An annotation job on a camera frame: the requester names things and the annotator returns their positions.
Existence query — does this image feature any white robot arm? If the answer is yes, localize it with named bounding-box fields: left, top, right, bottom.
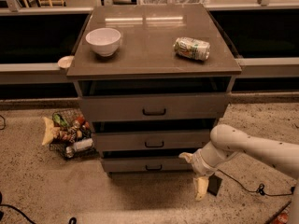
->
left=178, top=124, right=299, bottom=201

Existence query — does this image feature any grey drawer cabinet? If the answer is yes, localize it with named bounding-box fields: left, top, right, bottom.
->
left=65, top=4, right=243, bottom=176

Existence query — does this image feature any grey bottom drawer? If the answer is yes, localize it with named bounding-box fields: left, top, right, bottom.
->
left=101, top=156, right=192, bottom=173

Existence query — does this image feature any black wire basket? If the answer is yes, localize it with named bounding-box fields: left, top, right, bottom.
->
left=50, top=108, right=97, bottom=160

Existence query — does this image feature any white ceramic bowl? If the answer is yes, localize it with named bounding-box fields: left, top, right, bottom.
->
left=85, top=28, right=121, bottom=57

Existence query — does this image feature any grey metal railing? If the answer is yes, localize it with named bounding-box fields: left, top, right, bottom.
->
left=0, top=0, right=299, bottom=84

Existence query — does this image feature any black cable lower left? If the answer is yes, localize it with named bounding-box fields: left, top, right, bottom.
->
left=0, top=190, right=78, bottom=224

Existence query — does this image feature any green white soda can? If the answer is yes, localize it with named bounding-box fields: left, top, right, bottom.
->
left=174, top=37, right=210, bottom=61

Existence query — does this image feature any yellow chip bag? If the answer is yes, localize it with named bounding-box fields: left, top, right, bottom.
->
left=42, top=117, right=60, bottom=146

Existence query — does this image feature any grey middle drawer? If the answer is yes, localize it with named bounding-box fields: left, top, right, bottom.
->
left=92, top=129, right=209, bottom=151

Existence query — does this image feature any grey drawer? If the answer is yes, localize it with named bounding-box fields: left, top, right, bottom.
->
left=92, top=129, right=209, bottom=151
left=101, top=156, right=192, bottom=173
left=78, top=93, right=229, bottom=122

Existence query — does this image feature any white plastic bottle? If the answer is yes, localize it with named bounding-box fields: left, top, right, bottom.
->
left=73, top=138, right=93, bottom=152

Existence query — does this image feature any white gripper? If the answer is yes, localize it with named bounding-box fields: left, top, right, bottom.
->
left=178, top=149, right=217, bottom=201

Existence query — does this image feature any red capped bottle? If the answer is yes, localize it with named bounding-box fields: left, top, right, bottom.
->
left=75, top=116, right=85, bottom=125

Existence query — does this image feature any grey top drawer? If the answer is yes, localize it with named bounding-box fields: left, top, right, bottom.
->
left=78, top=93, right=229, bottom=122

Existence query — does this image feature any black power adapter box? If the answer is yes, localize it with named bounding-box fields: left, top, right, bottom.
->
left=207, top=175, right=222, bottom=196

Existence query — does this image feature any black floor cable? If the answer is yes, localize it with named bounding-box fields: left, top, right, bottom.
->
left=218, top=168, right=296, bottom=198

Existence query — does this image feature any green snack bag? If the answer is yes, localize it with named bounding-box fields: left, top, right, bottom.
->
left=52, top=114, right=68, bottom=128

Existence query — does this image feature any red can in basket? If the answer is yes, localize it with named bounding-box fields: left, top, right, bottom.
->
left=270, top=213, right=289, bottom=224

